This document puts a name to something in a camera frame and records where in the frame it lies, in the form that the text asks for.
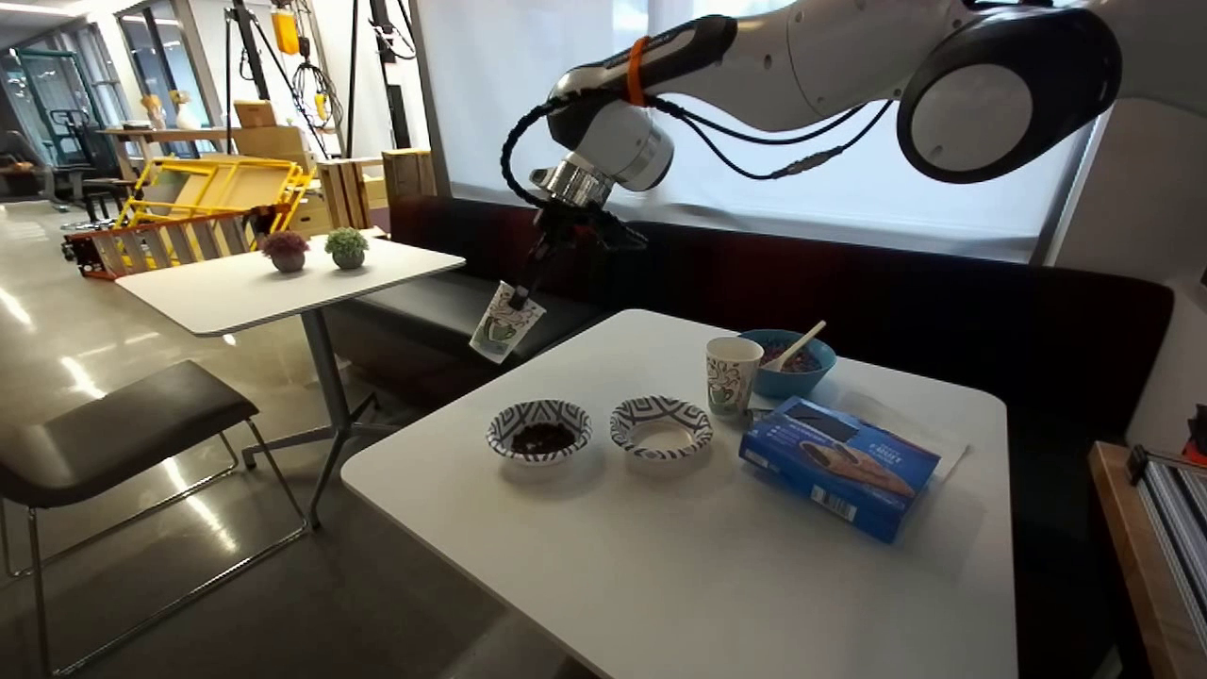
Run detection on black bench sofa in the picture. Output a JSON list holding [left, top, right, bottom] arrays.
[[329, 192, 1181, 679]]

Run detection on yellow metal cart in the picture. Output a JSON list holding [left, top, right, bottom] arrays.
[[60, 149, 318, 284]]

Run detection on light plastic spoon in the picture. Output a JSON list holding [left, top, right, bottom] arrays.
[[757, 316, 835, 378]]

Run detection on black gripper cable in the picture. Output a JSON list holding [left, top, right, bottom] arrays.
[[498, 96, 562, 211]]

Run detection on white window blind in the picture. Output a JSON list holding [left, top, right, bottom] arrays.
[[419, 0, 1125, 248]]

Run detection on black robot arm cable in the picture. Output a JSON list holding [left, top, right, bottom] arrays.
[[646, 86, 903, 188]]

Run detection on grey slatted rack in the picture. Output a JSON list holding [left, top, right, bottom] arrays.
[[1137, 450, 1207, 612]]

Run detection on wooden crate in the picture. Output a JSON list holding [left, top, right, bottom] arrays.
[[314, 148, 436, 237]]

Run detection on white square side table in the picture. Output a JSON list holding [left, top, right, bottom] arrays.
[[113, 235, 473, 531]]

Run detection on wooden shelf board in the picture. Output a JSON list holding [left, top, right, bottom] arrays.
[[1086, 438, 1207, 679]]

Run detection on blue patterned paper bowl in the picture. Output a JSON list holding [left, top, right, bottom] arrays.
[[606, 393, 717, 477], [482, 394, 595, 481]]

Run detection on blue bowl of coloured beads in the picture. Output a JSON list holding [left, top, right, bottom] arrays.
[[741, 325, 841, 406]]

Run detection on blue snack box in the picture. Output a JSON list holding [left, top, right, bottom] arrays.
[[737, 394, 943, 546]]

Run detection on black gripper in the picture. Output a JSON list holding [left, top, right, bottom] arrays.
[[514, 197, 651, 313]]

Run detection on black tripod stand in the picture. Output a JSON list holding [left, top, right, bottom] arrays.
[[219, 0, 333, 163]]

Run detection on clear plastic bag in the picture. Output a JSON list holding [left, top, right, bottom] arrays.
[[927, 428, 974, 489]]

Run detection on dark brown beans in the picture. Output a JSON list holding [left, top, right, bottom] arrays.
[[504, 419, 582, 457]]

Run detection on patterned paper cup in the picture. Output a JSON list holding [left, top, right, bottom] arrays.
[[703, 333, 771, 424], [463, 274, 551, 368]]

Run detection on cardboard box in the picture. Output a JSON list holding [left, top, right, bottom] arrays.
[[231, 96, 314, 165]]

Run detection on black seat metal chair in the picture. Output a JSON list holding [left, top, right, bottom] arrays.
[[0, 358, 314, 679]]

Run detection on dark red plant pot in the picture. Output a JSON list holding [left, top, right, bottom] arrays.
[[260, 231, 314, 279]]

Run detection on green plant pot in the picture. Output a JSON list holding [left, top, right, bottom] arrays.
[[319, 227, 375, 274]]

